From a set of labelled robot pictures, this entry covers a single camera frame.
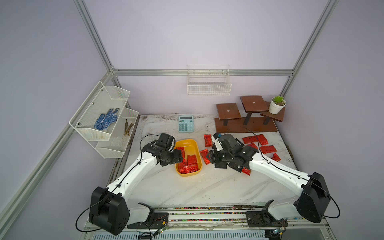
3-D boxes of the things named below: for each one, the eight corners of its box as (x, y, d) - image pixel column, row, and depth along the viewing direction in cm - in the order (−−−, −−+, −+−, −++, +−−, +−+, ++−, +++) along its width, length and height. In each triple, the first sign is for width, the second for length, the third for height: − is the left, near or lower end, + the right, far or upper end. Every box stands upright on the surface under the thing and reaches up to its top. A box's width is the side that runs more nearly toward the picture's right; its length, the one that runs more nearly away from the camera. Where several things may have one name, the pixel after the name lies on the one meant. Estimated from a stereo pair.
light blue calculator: (177, 132, 112) (176, 129, 109) (179, 118, 121) (178, 115, 119) (193, 132, 112) (193, 129, 109) (193, 118, 121) (193, 115, 119)
